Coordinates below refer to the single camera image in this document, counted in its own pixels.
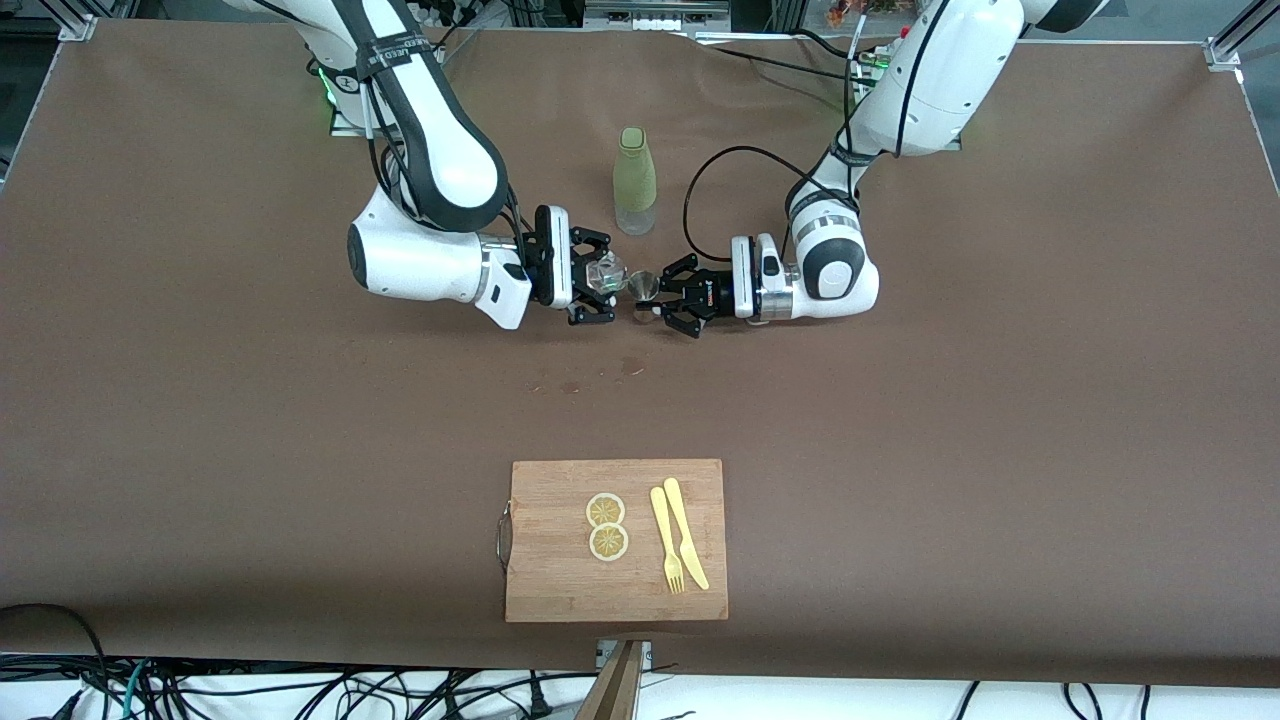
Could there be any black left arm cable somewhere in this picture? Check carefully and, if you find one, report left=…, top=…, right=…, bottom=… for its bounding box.
left=683, top=0, right=951, bottom=269

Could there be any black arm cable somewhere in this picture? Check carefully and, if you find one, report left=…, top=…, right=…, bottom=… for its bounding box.
left=683, top=0, right=951, bottom=269
left=365, top=60, right=536, bottom=271

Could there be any black floor cable loop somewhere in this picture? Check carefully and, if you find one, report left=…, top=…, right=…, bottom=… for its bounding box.
left=0, top=602, right=113, bottom=720

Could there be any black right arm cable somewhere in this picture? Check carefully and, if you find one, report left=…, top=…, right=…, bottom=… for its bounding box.
left=365, top=60, right=536, bottom=271

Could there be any clear glass shaker cup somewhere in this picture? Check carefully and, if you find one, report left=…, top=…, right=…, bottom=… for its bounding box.
left=585, top=252, right=628, bottom=296

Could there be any steel jigger measuring cup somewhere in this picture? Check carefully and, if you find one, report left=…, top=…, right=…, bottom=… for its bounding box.
left=627, top=268, right=661, bottom=326

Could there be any green sleeved glass bottle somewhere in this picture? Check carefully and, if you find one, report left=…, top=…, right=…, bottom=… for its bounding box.
left=612, top=126, right=658, bottom=237

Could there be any wooden post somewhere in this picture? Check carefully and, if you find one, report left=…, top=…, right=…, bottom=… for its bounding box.
left=578, top=640, right=646, bottom=720

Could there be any yellow plastic knife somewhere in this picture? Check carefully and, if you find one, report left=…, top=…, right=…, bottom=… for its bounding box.
left=663, top=477, right=710, bottom=591

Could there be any black cable on table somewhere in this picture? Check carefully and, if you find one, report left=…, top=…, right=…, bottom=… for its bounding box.
left=690, top=28, right=861, bottom=91

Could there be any green floor cable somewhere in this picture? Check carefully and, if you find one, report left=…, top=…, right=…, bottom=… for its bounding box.
left=120, top=658, right=151, bottom=720

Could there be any aluminium frame post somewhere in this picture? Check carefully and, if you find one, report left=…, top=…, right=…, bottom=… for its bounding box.
left=1205, top=0, right=1280, bottom=71
left=40, top=0, right=98, bottom=43

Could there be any wooden cutting board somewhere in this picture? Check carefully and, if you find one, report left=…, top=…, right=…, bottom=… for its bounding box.
left=496, top=459, right=729, bottom=623

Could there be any brown table cover sheet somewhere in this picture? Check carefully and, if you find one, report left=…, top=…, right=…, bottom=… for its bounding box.
left=0, top=18, right=1280, bottom=689

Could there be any grey power strip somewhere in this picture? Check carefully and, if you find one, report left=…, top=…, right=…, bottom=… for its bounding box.
left=583, top=0, right=733, bottom=33

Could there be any yellow plastic fork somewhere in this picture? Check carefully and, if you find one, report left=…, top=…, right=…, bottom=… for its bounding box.
left=650, top=486, right=686, bottom=594

